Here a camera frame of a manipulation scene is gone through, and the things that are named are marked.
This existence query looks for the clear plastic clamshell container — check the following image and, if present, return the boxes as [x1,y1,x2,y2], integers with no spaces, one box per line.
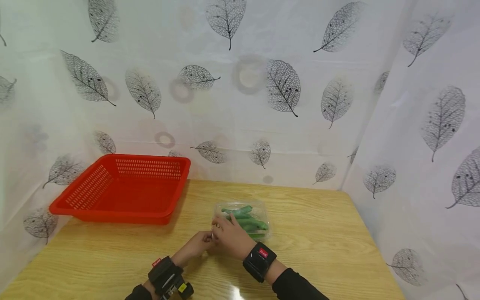
[212,201,271,243]

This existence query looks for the person's left forearm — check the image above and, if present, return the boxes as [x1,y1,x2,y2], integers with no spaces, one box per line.
[125,281,155,300]

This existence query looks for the red perforated plastic basket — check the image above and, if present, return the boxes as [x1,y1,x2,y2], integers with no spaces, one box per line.
[49,154,191,225]

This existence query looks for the person's left hand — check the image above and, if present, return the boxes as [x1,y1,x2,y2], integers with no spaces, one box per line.
[172,231,219,268]

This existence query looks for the person's right forearm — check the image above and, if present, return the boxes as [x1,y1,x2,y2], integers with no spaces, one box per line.
[264,259,330,300]

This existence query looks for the black wrist band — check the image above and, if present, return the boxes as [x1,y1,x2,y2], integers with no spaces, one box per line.
[147,256,195,300]
[242,242,278,283]

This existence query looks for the person's right hand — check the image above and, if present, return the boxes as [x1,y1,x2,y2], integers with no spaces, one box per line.
[211,214,259,261]

